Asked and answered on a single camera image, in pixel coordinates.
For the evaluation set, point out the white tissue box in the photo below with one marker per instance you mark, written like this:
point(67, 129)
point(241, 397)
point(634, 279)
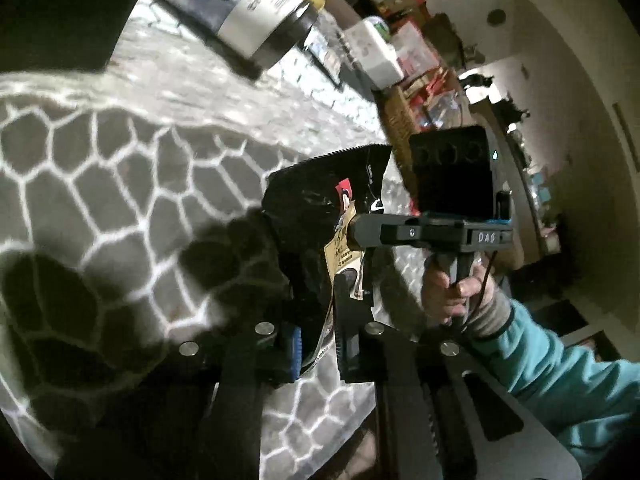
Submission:
point(373, 52)

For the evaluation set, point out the person's right hand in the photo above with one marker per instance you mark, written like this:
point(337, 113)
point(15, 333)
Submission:
point(470, 298)

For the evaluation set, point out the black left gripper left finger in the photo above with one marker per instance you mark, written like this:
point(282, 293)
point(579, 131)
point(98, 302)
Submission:
point(288, 354)

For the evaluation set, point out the red white snack bag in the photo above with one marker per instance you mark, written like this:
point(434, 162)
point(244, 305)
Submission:
point(415, 57)

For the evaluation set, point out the red snacks in basket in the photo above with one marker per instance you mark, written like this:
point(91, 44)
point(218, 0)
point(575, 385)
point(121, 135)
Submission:
point(437, 101)

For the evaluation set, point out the wicker basket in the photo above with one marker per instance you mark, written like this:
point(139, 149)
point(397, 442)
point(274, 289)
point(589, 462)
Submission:
point(399, 126)

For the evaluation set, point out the white cup with black lid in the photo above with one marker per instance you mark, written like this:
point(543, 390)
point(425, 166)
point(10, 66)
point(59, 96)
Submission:
point(260, 31)

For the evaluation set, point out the teal sleeved forearm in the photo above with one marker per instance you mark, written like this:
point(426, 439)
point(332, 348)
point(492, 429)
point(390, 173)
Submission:
point(587, 405)

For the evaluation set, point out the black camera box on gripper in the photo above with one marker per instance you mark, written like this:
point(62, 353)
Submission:
point(454, 177)

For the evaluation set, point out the grey white patterned blanket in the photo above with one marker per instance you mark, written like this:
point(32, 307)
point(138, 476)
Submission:
point(129, 226)

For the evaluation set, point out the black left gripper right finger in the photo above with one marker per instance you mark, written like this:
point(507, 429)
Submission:
point(350, 316)

